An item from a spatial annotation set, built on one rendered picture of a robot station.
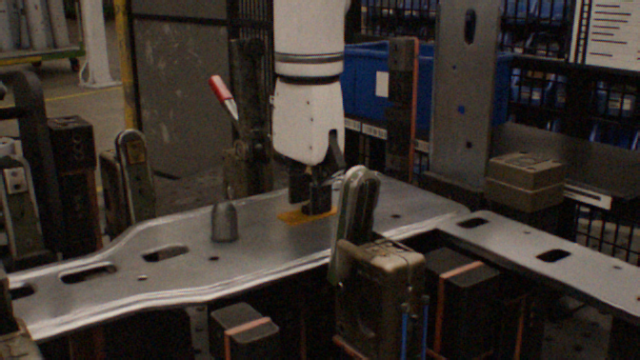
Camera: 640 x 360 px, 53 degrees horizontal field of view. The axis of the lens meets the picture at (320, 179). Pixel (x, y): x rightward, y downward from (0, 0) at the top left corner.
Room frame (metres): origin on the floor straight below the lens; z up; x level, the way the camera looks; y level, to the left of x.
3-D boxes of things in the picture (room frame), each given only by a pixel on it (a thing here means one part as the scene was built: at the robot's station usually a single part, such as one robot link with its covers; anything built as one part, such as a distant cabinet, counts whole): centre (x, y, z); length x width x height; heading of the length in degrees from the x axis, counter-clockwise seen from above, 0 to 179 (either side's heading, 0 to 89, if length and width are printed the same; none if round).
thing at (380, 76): (1.25, -0.19, 1.09); 0.30 x 0.17 x 0.13; 44
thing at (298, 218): (0.80, 0.01, 1.01); 0.08 x 0.04 x 0.01; 126
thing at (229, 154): (0.93, 0.11, 0.88); 0.07 x 0.06 x 0.35; 36
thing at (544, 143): (1.21, -0.22, 1.01); 0.90 x 0.22 x 0.03; 36
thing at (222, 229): (0.72, 0.12, 1.02); 0.03 x 0.03 x 0.07
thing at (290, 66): (0.80, 0.01, 1.20); 0.09 x 0.08 x 0.03; 36
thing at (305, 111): (0.80, 0.01, 1.14); 0.10 x 0.07 x 0.11; 36
